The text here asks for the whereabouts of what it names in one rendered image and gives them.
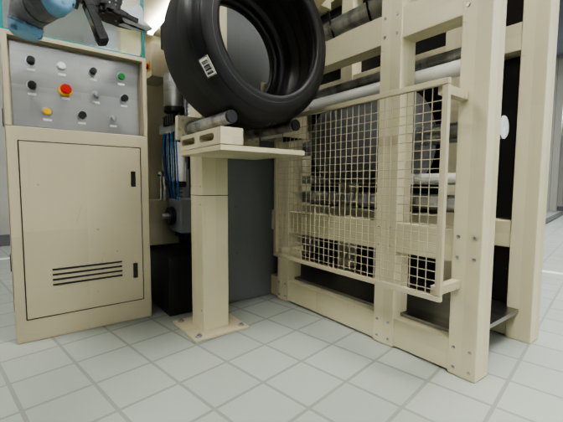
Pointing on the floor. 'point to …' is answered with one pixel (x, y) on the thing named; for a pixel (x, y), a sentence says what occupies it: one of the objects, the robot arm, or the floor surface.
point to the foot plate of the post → (209, 329)
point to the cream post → (209, 231)
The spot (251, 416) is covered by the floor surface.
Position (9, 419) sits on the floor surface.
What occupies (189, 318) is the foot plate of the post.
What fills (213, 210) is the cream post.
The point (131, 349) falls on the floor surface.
